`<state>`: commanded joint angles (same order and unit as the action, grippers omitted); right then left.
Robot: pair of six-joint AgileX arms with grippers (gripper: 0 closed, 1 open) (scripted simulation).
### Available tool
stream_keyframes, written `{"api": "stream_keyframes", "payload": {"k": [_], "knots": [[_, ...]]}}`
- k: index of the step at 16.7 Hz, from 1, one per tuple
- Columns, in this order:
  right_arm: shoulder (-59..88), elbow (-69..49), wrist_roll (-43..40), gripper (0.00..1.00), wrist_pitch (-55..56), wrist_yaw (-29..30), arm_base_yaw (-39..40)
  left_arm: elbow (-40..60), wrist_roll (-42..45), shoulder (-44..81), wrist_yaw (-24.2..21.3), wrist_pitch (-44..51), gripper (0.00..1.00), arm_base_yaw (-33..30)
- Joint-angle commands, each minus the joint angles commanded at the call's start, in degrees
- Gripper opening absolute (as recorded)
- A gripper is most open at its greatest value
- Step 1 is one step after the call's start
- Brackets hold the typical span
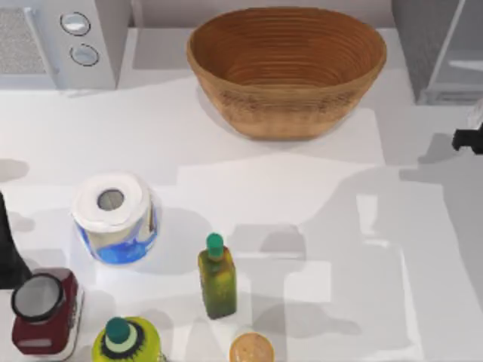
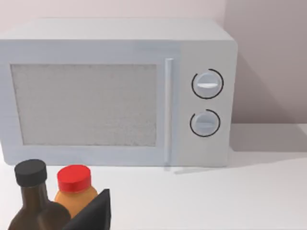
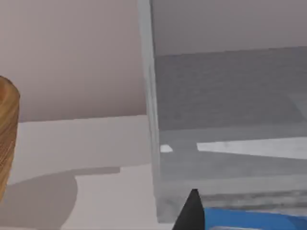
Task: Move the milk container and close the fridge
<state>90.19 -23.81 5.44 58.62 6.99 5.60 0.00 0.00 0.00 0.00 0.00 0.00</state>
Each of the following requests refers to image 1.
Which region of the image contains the brown woven basket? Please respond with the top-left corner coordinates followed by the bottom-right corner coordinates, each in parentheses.
top-left (186, 6), bottom-right (388, 142)

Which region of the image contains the white and blue paper roll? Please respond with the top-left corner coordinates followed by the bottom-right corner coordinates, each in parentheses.
top-left (71, 172), bottom-right (160, 267)

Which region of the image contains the pale microwave oven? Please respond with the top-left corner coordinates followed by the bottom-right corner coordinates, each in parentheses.
top-left (0, 0), bottom-right (132, 92)

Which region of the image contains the yellow-green bottle with green cap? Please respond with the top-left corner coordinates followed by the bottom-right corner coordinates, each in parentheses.
top-left (91, 316), bottom-right (164, 362)

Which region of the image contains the round grey microwave knob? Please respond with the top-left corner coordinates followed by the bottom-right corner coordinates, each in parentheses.
top-left (59, 11), bottom-right (92, 37)
top-left (69, 42), bottom-right (100, 67)

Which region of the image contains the grey cabinet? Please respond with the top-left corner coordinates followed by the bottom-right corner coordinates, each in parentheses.
top-left (390, 0), bottom-right (483, 106)

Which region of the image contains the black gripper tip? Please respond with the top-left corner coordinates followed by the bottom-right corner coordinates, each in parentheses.
top-left (0, 191), bottom-right (33, 291)
top-left (451, 123), bottom-right (483, 155)

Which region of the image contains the dark red jar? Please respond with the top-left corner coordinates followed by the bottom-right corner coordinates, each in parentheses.
top-left (10, 267), bottom-right (85, 357)

